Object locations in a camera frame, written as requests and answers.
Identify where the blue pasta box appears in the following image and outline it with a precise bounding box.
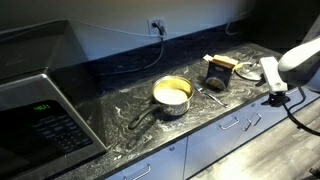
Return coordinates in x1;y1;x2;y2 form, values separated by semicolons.
202;53;240;91

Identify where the glass pot lid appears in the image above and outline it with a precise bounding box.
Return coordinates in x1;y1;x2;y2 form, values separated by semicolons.
234;60;265;82

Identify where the silver metal utensil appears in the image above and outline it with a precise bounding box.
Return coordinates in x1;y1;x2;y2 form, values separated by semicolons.
193;82;229;108

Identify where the light blue base cabinet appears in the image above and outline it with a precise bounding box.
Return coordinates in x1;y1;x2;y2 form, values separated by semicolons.
99;87;320;180

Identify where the white wall outlet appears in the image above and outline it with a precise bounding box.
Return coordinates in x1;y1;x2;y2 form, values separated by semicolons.
147;17;168;37

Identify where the black plug with cable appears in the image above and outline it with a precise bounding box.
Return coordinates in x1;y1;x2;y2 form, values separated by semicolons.
99;20;167;76

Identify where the white wall cable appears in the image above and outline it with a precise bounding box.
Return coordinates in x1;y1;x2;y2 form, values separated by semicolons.
64;18;158;38

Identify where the silver drawer handle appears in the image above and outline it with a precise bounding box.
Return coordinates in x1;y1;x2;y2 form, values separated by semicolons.
132;163;152;180
218;115;241;131
251;113;263;127
241;118;254;132

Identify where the grey wall cable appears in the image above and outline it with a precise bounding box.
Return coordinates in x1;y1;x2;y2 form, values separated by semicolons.
224;8;258;37

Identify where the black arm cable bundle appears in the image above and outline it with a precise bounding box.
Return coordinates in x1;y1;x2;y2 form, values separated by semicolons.
261;87;320;137

